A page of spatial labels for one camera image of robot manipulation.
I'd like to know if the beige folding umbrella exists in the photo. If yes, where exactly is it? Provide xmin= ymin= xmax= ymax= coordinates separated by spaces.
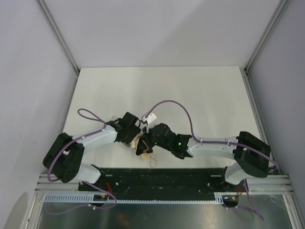
xmin=131 ymin=134 xmax=158 ymax=168

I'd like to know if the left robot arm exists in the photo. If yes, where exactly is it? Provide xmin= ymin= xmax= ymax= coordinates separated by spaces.
xmin=42 ymin=108 xmax=141 ymax=184

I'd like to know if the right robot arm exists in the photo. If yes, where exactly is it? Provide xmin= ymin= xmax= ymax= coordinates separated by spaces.
xmin=136 ymin=123 xmax=271 ymax=185

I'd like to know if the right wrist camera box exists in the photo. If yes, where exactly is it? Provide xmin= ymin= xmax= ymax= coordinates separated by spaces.
xmin=141 ymin=113 xmax=157 ymax=128

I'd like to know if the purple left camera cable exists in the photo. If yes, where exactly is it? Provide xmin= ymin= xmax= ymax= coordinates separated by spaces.
xmin=45 ymin=108 xmax=119 ymax=215

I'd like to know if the purple camera cable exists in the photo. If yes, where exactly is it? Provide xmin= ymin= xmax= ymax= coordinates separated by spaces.
xmin=142 ymin=100 xmax=281 ymax=221
xmin=45 ymin=108 xmax=119 ymax=215

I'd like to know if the grey cable duct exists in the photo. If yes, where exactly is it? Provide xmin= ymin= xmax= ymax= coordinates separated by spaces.
xmin=43 ymin=193 xmax=240 ymax=204

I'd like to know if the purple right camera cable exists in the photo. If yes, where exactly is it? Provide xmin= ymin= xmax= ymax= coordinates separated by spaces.
xmin=142 ymin=100 xmax=281 ymax=221

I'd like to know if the left aluminium frame post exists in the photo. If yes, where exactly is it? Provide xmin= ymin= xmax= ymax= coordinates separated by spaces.
xmin=35 ymin=0 xmax=80 ymax=75

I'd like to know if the aluminium frame post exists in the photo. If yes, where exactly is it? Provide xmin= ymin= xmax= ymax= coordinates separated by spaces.
xmin=244 ymin=0 xmax=291 ymax=73
xmin=35 ymin=0 xmax=80 ymax=75

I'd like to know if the right aluminium frame post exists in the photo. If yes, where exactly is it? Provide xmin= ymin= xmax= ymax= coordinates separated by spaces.
xmin=244 ymin=0 xmax=291 ymax=73

